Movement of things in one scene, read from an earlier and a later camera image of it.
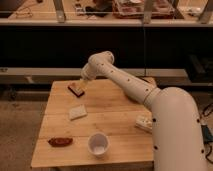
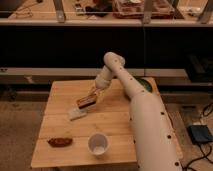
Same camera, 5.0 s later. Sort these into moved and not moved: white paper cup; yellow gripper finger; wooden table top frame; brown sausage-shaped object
Moved: yellow gripper finger
Not moved: white paper cup; brown sausage-shaped object; wooden table top frame
